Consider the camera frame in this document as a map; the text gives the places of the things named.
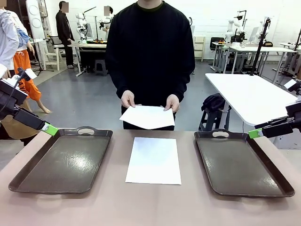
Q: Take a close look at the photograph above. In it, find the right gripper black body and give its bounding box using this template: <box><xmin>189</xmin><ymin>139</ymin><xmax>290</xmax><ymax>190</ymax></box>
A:
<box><xmin>285</xmin><ymin>100</ymin><xmax>301</xmax><ymax>129</ymax></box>

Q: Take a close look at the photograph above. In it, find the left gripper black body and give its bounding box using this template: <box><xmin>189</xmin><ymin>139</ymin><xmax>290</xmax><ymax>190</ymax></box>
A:
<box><xmin>0</xmin><ymin>90</ymin><xmax>25</xmax><ymax>120</ymax></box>

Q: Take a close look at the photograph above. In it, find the white A4 paper sheet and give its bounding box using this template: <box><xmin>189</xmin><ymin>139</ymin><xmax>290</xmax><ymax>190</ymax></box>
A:
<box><xmin>119</xmin><ymin>105</ymin><xmax>176</xmax><ymax>130</ymax></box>

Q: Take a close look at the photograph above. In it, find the person's right forearm black sleeve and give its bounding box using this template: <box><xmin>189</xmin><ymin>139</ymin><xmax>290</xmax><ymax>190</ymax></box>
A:
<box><xmin>105</xmin><ymin>51</ymin><xmax>135</xmax><ymax>97</ymax></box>

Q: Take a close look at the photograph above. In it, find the person's right hand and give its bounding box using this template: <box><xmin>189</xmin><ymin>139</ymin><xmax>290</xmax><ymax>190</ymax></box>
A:
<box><xmin>121</xmin><ymin>90</ymin><xmax>142</xmax><ymax>109</ymax></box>

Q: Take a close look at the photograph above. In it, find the person's left hand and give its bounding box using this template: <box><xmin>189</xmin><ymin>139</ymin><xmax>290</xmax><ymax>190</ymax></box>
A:
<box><xmin>163</xmin><ymin>94</ymin><xmax>181</xmax><ymax>113</ymax></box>

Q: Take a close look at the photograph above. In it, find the black connector with white label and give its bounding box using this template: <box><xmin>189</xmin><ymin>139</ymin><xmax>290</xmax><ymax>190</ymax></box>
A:
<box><xmin>16</xmin><ymin>67</ymin><xmax>38</xmax><ymax>81</ymax></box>
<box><xmin>284</xmin><ymin>79</ymin><xmax>301</xmax><ymax>95</ymax></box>

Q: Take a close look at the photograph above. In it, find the brown plastic serving tray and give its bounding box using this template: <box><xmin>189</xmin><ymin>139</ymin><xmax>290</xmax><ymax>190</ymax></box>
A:
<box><xmin>8</xmin><ymin>126</ymin><xmax>113</xmax><ymax>195</ymax></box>
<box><xmin>193</xmin><ymin>129</ymin><xmax>295</xmax><ymax>198</ymax></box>

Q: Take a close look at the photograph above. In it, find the black bag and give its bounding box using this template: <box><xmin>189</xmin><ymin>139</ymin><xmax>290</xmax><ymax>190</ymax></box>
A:
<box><xmin>201</xmin><ymin>93</ymin><xmax>227</xmax><ymax>113</ymax></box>

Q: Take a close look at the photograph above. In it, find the mannequin blue shirt tan skirt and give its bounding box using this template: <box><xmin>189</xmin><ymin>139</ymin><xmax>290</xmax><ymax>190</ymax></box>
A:
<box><xmin>0</xmin><ymin>2</ymin><xmax>40</xmax><ymax>146</ymax></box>

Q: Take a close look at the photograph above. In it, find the black step stool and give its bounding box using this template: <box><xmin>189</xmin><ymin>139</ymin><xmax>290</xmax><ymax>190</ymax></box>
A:
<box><xmin>198</xmin><ymin>109</ymin><xmax>231</xmax><ymax>132</ymax></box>

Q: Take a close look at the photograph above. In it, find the long white background table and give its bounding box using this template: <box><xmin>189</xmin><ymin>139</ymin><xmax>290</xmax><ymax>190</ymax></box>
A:
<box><xmin>228</xmin><ymin>46</ymin><xmax>297</xmax><ymax>83</ymax></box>

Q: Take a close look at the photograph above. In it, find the black mesh office chair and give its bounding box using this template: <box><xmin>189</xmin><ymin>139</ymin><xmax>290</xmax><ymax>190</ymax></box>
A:
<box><xmin>48</xmin><ymin>35</ymin><xmax>66</xmax><ymax>71</ymax></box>

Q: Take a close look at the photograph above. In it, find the grey plastic step stool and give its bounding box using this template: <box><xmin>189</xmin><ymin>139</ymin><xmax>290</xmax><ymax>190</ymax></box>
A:
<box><xmin>94</xmin><ymin>59</ymin><xmax>108</xmax><ymax>76</ymax></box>

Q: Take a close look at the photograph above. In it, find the computer monitor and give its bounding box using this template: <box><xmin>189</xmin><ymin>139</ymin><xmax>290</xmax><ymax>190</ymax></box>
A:
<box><xmin>248</xmin><ymin>26</ymin><xmax>260</xmax><ymax>43</ymax></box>

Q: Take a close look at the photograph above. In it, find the white tower air conditioner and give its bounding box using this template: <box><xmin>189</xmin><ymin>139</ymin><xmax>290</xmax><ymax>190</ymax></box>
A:
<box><xmin>25</xmin><ymin>0</ymin><xmax>46</xmax><ymax>40</ymax></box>

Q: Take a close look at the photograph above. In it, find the man in black jacket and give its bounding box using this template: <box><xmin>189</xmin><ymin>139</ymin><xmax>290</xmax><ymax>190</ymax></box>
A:
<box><xmin>55</xmin><ymin>1</ymin><xmax>75</xmax><ymax>69</ymax></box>

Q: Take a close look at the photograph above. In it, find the white-legged background work table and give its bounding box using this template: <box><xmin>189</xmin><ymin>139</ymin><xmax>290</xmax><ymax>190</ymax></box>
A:
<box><xmin>68</xmin><ymin>43</ymin><xmax>108</xmax><ymax>78</ymax></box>

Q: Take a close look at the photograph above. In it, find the small white background table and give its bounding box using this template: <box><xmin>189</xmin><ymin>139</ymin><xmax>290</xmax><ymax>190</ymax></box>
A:
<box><xmin>211</xmin><ymin>41</ymin><xmax>230</xmax><ymax>73</ymax></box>

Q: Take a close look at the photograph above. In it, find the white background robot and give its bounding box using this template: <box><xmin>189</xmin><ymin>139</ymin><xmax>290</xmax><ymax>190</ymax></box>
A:
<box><xmin>75</xmin><ymin>11</ymin><xmax>89</xmax><ymax>45</ymax></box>

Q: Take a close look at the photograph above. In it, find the stack of white A4 paper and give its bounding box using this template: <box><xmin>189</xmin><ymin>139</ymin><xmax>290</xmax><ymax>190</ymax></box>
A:
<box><xmin>125</xmin><ymin>137</ymin><xmax>182</xmax><ymax>186</ymax></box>

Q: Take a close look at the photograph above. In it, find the background person beside robot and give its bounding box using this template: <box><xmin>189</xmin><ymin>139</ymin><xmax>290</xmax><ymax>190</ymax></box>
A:
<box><xmin>103</xmin><ymin>6</ymin><xmax>114</xmax><ymax>40</ymax></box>

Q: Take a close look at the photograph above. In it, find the person in black sweater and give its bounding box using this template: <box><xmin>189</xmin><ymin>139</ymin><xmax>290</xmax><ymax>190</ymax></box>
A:
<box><xmin>105</xmin><ymin>0</ymin><xmax>196</xmax><ymax>131</ymax></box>

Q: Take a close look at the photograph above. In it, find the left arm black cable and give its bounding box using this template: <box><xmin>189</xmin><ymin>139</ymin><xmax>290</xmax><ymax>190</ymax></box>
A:
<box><xmin>0</xmin><ymin>72</ymin><xmax>24</xmax><ymax>108</ymax></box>

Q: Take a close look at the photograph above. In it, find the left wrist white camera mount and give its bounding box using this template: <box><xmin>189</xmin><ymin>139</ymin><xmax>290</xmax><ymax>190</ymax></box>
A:
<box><xmin>0</xmin><ymin>78</ymin><xmax>29</xmax><ymax>97</ymax></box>

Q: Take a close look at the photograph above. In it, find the black camera stand pole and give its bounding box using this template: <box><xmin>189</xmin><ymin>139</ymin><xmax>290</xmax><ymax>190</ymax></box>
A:
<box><xmin>249</xmin><ymin>17</ymin><xmax>271</xmax><ymax>76</ymax></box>

